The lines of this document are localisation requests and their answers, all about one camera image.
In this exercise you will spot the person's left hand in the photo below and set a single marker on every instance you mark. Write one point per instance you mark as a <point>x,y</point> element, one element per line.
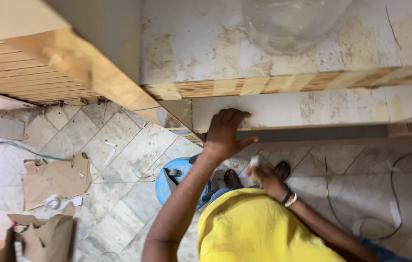
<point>222,138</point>

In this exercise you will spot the person's right hand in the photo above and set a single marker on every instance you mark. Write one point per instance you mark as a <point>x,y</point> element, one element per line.
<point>268,182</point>

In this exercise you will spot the person's right fingers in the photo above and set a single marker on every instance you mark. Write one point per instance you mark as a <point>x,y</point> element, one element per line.
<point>256,176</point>

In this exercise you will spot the dark sandal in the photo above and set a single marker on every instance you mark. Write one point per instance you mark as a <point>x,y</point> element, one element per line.
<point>282,170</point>
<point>232,179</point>

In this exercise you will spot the black wristband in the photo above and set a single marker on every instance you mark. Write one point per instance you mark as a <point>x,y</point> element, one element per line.
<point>286,195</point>

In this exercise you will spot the yellow shirt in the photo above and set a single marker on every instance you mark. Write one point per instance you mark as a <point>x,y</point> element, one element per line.
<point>256,233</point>

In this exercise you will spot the grey strip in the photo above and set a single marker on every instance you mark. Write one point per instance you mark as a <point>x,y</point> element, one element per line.
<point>318,133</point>

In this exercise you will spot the black tool in bucket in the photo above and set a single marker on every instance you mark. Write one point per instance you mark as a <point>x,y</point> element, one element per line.
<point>172,177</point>

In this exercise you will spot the blue bucket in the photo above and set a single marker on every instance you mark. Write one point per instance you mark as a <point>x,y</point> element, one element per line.
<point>166,182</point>

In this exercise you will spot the white curled strip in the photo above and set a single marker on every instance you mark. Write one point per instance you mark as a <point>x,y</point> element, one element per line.
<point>395,213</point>

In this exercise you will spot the white scrap strip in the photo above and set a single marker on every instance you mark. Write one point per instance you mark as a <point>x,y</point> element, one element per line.
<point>110,156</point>

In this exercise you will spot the blue jeans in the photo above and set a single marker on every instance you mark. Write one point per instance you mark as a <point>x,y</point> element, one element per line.
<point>391,253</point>

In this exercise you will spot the flat brown cardboard piece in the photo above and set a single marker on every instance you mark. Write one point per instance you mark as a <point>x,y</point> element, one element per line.
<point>55,180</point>

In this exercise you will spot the white tape roll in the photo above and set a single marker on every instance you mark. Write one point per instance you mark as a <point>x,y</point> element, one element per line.
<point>52,202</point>

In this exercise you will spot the crumpled brown paper bag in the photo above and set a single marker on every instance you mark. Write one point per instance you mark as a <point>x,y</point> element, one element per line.
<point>47,233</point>

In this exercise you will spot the slatted wooden panel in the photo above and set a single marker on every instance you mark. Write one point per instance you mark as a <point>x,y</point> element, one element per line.
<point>27,69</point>

